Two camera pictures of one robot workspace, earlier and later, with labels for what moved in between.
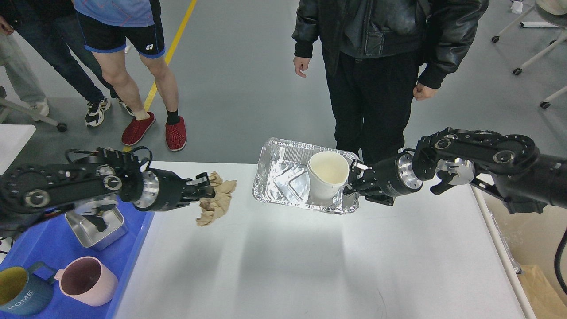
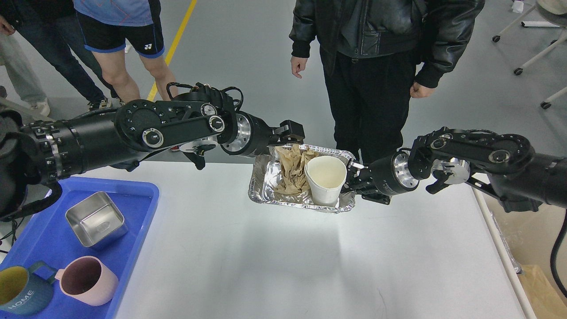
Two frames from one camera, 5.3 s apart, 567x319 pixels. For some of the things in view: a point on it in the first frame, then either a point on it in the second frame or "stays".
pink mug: [85, 280] stays
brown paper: [215, 208] to [293, 159]
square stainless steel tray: [97, 223] stays
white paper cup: [328, 172] stays
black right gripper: [396, 177] stays
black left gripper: [164, 189] to [253, 136]
